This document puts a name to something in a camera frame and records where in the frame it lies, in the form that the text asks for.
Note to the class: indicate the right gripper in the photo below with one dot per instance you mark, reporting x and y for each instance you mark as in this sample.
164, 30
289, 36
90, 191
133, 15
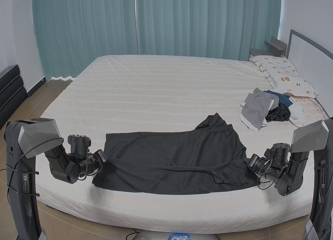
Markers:
257, 166

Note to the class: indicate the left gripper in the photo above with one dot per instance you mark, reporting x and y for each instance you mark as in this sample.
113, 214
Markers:
98, 161

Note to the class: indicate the black T-shirt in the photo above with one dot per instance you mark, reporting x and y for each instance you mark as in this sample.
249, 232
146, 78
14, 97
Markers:
169, 155

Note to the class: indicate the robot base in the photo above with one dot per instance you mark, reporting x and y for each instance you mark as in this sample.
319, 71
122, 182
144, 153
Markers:
177, 236

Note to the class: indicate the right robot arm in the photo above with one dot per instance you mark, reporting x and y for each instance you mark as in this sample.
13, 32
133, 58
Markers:
309, 137

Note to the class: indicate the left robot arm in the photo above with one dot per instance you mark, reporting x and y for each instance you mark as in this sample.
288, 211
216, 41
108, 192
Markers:
39, 137

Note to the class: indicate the bed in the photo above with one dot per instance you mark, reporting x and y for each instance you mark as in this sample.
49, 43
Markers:
156, 90

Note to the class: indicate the black glossy garment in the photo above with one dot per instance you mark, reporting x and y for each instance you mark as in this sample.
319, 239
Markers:
279, 114

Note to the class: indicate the grey garment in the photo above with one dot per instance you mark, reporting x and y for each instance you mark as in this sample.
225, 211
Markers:
256, 109

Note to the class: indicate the white garment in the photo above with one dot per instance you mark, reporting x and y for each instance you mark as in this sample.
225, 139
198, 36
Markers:
296, 115

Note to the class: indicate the dark blue garment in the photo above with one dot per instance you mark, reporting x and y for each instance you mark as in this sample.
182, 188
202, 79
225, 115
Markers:
282, 99

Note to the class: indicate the white printed pillow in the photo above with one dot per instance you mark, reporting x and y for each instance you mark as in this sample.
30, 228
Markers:
283, 75

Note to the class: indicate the black chest of drawers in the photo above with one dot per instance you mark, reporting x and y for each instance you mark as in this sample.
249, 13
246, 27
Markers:
10, 90

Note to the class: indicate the grey bedside table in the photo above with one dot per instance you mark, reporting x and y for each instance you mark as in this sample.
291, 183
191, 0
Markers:
270, 47

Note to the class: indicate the blue-green curtain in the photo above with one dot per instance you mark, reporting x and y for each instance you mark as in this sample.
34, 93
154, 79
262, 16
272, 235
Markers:
208, 12
85, 20

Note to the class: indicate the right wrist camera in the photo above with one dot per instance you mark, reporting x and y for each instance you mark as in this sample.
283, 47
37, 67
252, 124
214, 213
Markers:
267, 153

